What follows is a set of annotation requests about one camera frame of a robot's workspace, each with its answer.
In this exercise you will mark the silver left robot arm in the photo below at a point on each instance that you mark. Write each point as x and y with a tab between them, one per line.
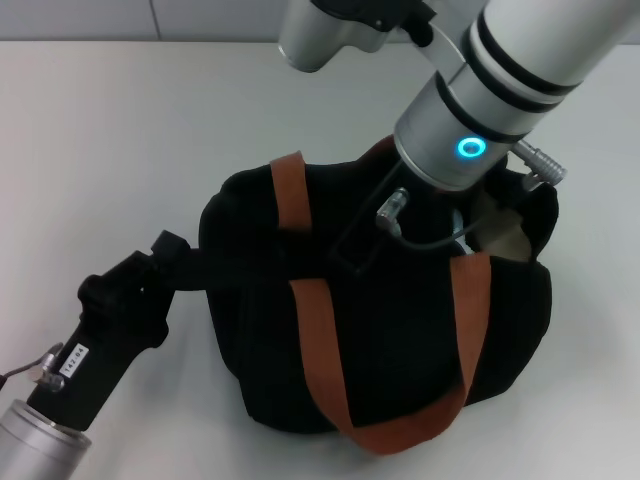
35	445

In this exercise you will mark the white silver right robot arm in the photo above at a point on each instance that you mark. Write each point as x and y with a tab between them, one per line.
525	60

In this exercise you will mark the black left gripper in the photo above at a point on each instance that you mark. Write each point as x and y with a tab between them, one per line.
100	360

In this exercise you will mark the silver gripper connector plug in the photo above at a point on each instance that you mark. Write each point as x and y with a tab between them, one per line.
392	210
50	370

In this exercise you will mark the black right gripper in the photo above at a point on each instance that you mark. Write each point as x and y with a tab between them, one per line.
362	240

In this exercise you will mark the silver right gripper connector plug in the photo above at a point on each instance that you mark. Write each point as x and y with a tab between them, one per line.
392	210

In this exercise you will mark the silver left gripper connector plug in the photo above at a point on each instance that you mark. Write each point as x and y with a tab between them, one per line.
50	370

